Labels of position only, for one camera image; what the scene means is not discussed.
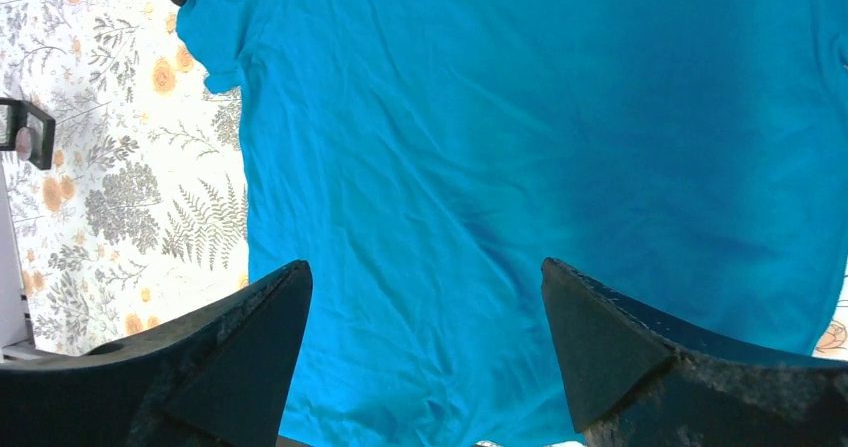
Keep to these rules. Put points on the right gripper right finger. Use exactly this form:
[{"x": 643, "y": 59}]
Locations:
[{"x": 636, "y": 376}]

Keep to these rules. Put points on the black square frame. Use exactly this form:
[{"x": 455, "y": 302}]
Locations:
[{"x": 28, "y": 131}]

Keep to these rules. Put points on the blue t-shirt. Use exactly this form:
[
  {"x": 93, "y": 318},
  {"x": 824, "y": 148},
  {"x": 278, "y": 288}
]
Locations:
[{"x": 426, "y": 156}]

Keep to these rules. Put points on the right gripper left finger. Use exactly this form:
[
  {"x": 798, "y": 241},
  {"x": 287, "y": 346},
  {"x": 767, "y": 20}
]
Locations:
[{"x": 217, "y": 376}]

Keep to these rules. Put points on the floral patterned table mat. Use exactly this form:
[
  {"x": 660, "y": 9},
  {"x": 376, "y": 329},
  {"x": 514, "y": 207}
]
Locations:
[{"x": 141, "y": 217}]

